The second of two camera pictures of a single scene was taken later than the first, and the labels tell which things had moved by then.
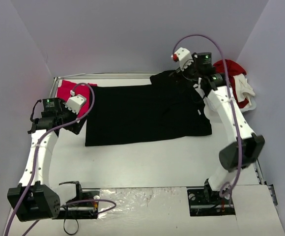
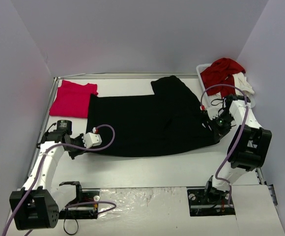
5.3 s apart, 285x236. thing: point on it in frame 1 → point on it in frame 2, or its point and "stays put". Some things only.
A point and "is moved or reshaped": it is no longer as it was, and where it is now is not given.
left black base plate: x=88 y=210 stays put
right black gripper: x=185 y=74 → x=211 y=126
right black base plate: x=203 y=203 stays put
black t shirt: x=170 y=106 is moved or reshaped
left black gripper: x=74 y=122 → x=78 y=143
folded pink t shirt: x=63 y=93 stays put
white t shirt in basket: x=244 y=90 stays put
